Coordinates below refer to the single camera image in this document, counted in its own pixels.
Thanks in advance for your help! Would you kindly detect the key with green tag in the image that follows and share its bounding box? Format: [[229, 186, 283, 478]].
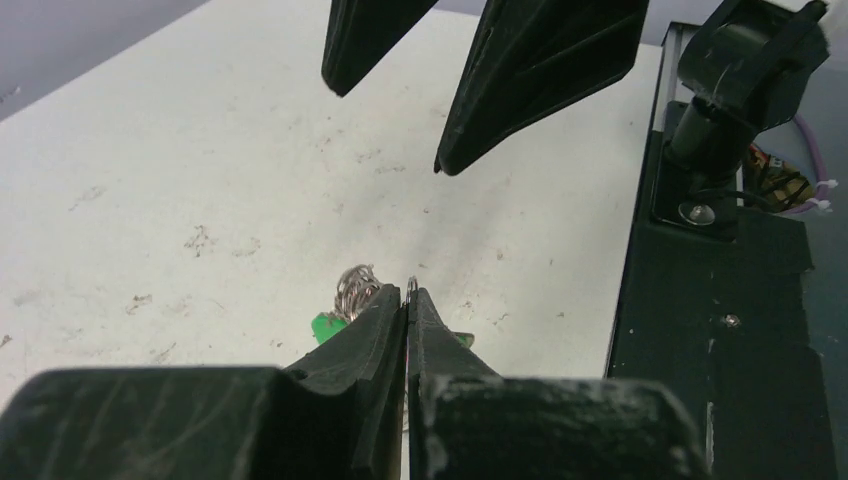
[[311, 313, 475, 348]]

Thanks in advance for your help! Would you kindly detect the metal disc with keyrings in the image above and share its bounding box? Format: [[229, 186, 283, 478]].
[[329, 264, 384, 324]]

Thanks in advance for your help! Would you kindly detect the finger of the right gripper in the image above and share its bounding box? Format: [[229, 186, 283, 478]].
[[321, 0, 436, 97], [434, 0, 648, 176]]

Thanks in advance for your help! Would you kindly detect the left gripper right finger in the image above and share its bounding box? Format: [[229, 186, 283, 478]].
[[407, 288, 710, 479]]

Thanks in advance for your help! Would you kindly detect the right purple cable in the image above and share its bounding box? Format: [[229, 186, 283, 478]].
[[784, 113, 839, 217]]

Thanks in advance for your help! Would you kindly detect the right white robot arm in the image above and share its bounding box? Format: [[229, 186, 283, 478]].
[[321, 1, 847, 176]]

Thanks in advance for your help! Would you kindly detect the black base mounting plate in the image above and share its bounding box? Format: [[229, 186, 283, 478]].
[[604, 23, 841, 480]]

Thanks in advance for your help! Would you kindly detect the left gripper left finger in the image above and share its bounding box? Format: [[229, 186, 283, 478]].
[[1, 285, 406, 479]]

